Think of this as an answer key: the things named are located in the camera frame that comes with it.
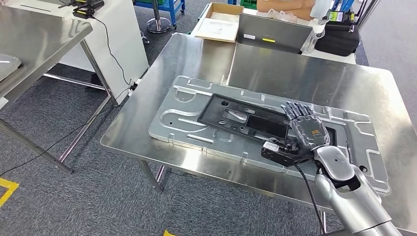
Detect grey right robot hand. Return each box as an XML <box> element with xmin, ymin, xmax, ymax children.
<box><xmin>271</xmin><ymin>101</ymin><xmax>330</xmax><ymax>154</ymax></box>

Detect black plastic bracket part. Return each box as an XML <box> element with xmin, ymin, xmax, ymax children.
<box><xmin>197</xmin><ymin>93</ymin><xmax>338</xmax><ymax>148</ymax></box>

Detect stainless steel workbench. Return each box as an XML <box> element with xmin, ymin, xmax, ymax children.
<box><xmin>100</xmin><ymin>32</ymin><xmax>417</xmax><ymax>236</ymax></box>

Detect clear plastic container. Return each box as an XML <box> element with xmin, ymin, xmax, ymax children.
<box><xmin>300</xmin><ymin>28</ymin><xmax>327</xmax><ymax>55</ymax></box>

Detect black bag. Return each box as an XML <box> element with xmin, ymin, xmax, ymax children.
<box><xmin>314</xmin><ymin>20</ymin><xmax>361</xmax><ymax>58</ymax></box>

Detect black charger with labels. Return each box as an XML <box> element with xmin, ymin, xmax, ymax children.
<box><xmin>327</xmin><ymin>9</ymin><xmax>356</xmax><ymax>24</ymax></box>

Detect white plastic jug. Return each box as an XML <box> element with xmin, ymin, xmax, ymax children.
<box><xmin>309</xmin><ymin>0</ymin><xmax>333</xmax><ymax>20</ymax></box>

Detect grey metal fixture plate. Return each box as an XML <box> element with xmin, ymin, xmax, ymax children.
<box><xmin>0</xmin><ymin>54</ymin><xmax>23</xmax><ymax>83</ymax></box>
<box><xmin>149</xmin><ymin>75</ymin><xmax>391</xmax><ymax>196</ymax></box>

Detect brown cardboard box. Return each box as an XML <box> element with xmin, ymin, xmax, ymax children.
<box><xmin>256</xmin><ymin>0</ymin><xmax>316</xmax><ymax>21</ymax></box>

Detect tripod legs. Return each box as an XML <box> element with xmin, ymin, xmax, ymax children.
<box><xmin>354</xmin><ymin>0</ymin><xmax>382</xmax><ymax>32</ymax></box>

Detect open cardboard box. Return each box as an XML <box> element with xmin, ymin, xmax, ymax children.
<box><xmin>194</xmin><ymin>2</ymin><xmax>245</xmax><ymax>43</ymax></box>

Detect green plastic crate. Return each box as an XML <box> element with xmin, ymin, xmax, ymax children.
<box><xmin>239</xmin><ymin>0</ymin><xmax>259</xmax><ymax>10</ymax></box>

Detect white power strip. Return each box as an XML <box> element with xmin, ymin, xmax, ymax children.
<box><xmin>127</xmin><ymin>79</ymin><xmax>143</xmax><ymax>98</ymax></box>

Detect blue metal cart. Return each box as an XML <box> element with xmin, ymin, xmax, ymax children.
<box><xmin>133</xmin><ymin>0</ymin><xmax>186</xmax><ymax>26</ymax></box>

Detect white cabinet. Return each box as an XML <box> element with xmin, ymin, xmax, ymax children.
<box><xmin>0</xmin><ymin>0</ymin><xmax>150</xmax><ymax>106</ymax></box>

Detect black device with yellow labels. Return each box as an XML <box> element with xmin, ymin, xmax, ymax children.
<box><xmin>58</xmin><ymin>0</ymin><xmax>106</xmax><ymax>19</ymax></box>

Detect stainless steel table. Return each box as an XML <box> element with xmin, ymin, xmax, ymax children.
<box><xmin>0</xmin><ymin>5</ymin><xmax>119</xmax><ymax>174</ymax></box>

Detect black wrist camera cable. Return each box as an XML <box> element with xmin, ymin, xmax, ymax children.
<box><xmin>291</xmin><ymin>162</ymin><xmax>328</xmax><ymax>236</ymax></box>

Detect chrome stanchion post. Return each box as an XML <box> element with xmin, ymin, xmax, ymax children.
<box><xmin>146</xmin><ymin>0</ymin><xmax>172</xmax><ymax>34</ymax></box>

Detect black device cable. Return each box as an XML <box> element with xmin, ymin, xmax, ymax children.
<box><xmin>90</xmin><ymin>15</ymin><xmax>137</xmax><ymax>88</ymax></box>

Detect black floor cable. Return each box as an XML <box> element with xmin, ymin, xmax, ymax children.
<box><xmin>0</xmin><ymin>88</ymin><xmax>133</xmax><ymax>177</ymax></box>

